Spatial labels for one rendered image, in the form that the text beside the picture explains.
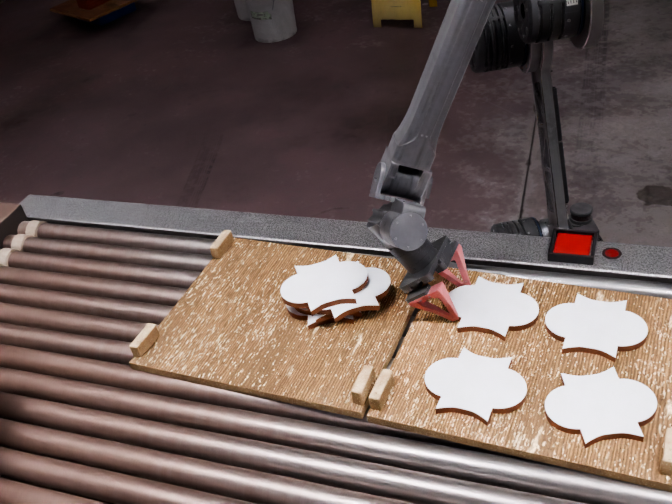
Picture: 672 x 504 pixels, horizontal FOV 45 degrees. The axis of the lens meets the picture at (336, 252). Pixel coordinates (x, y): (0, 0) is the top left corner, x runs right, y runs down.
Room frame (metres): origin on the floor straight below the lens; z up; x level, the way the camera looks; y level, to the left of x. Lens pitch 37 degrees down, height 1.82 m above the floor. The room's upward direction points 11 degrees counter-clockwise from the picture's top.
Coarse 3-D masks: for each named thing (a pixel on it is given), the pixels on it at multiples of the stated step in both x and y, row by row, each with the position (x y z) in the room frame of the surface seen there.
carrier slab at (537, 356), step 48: (528, 288) 0.99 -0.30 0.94; (576, 288) 0.97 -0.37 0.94; (432, 336) 0.92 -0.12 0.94; (480, 336) 0.90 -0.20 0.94; (528, 336) 0.88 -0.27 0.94; (528, 384) 0.79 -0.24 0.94; (432, 432) 0.74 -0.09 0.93; (480, 432) 0.72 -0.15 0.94; (528, 432) 0.70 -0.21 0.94; (624, 480) 0.61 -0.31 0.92
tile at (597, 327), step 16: (560, 304) 0.93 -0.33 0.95; (576, 304) 0.92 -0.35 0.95; (592, 304) 0.91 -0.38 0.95; (608, 304) 0.91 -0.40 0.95; (624, 304) 0.90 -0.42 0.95; (560, 320) 0.89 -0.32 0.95; (576, 320) 0.89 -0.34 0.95; (592, 320) 0.88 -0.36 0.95; (608, 320) 0.87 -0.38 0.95; (624, 320) 0.87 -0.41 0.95; (640, 320) 0.86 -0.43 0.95; (560, 336) 0.86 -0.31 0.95; (576, 336) 0.85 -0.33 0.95; (592, 336) 0.85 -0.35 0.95; (608, 336) 0.84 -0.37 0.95; (624, 336) 0.84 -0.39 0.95; (640, 336) 0.83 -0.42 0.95; (592, 352) 0.82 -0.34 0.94; (608, 352) 0.81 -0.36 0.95
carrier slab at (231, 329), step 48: (240, 240) 1.28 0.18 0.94; (192, 288) 1.16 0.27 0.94; (240, 288) 1.13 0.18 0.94; (192, 336) 1.03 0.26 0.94; (240, 336) 1.00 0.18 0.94; (288, 336) 0.98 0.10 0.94; (336, 336) 0.96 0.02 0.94; (384, 336) 0.94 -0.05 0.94; (240, 384) 0.89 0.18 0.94; (288, 384) 0.88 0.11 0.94; (336, 384) 0.86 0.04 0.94
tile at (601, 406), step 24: (576, 384) 0.76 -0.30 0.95; (600, 384) 0.75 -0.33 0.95; (624, 384) 0.75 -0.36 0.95; (552, 408) 0.73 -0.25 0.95; (576, 408) 0.72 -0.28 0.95; (600, 408) 0.71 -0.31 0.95; (624, 408) 0.71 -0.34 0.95; (648, 408) 0.70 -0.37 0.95; (576, 432) 0.69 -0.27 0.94; (600, 432) 0.67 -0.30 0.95; (624, 432) 0.67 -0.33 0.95
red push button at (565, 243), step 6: (558, 234) 1.13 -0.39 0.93; (564, 234) 1.12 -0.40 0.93; (570, 234) 1.12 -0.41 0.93; (576, 234) 1.12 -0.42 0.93; (558, 240) 1.11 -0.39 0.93; (564, 240) 1.11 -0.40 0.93; (570, 240) 1.10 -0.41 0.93; (576, 240) 1.10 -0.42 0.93; (582, 240) 1.10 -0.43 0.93; (588, 240) 1.09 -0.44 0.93; (558, 246) 1.09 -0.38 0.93; (564, 246) 1.09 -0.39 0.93; (570, 246) 1.09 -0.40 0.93; (576, 246) 1.08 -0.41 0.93; (582, 246) 1.08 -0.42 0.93; (588, 246) 1.08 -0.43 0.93; (558, 252) 1.08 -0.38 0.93; (564, 252) 1.07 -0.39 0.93; (570, 252) 1.07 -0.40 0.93; (576, 252) 1.07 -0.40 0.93; (582, 252) 1.06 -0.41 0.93; (588, 252) 1.06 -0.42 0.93
